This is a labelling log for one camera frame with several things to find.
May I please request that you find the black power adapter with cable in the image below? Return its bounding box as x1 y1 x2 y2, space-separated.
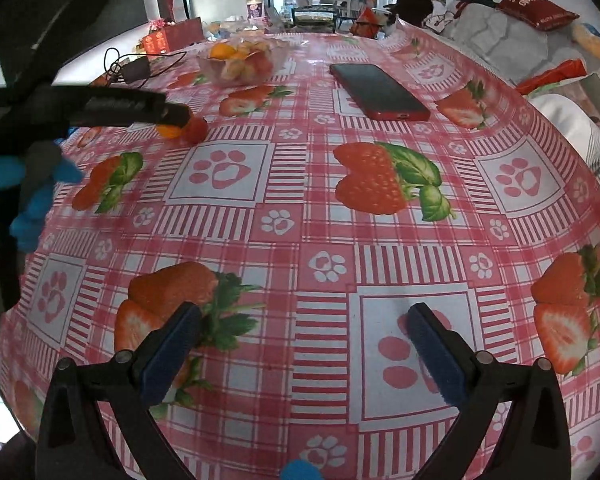
102 47 188 86

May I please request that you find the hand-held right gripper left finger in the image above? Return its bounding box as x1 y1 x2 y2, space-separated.
34 301 203 480

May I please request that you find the strawberry print red tablecloth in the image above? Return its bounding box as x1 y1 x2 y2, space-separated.
0 32 600 480

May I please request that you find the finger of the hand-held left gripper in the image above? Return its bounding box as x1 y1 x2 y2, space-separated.
67 86 190 128

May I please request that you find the dark chair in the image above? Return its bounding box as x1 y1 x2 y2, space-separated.
385 0 433 28

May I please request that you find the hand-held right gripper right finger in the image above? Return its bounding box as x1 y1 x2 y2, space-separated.
406 302 573 480

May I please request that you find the grey blanket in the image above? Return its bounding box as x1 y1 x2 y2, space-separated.
442 2 551 83

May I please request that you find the clear glass bowl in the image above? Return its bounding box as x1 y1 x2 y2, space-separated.
196 37 291 86

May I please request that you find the orange cushion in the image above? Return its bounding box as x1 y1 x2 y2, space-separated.
516 59 588 96

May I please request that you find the person's left hand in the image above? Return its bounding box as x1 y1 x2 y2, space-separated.
0 152 84 254

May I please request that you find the black television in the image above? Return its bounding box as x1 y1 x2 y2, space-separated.
30 0 148 78

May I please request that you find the orange red bag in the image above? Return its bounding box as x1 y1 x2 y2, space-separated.
354 6 381 38

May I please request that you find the red cherry tomato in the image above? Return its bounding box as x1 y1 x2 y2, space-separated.
181 116 208 145

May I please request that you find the red-cased smartphone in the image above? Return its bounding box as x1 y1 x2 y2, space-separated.
329 62 432 122

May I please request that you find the red gift box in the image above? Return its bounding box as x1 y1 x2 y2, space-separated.
142 30 171 56

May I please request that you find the black wire basket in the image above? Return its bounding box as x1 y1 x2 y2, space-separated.
291 6 337 28

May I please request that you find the person's right hand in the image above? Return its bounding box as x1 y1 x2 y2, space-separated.
280 458 323 480

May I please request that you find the red printed cushion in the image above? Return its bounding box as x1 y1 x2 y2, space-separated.
497 0 580 32

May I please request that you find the dark red box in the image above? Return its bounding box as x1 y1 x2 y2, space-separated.
165 16 204 53

